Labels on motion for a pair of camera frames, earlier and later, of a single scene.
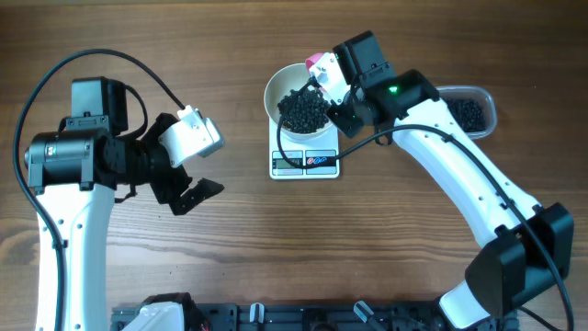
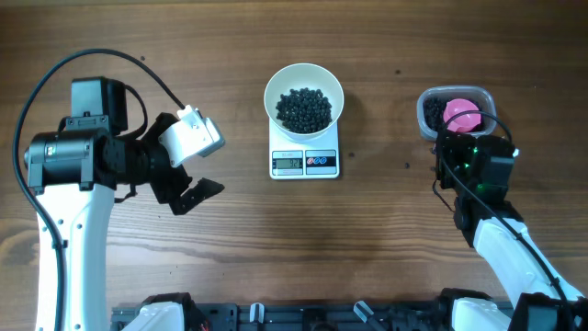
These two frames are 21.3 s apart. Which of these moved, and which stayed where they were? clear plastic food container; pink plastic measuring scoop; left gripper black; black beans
Moved: pink plastic measuring scoop
Stayed: black beans; clear plastic food container; left gripper black
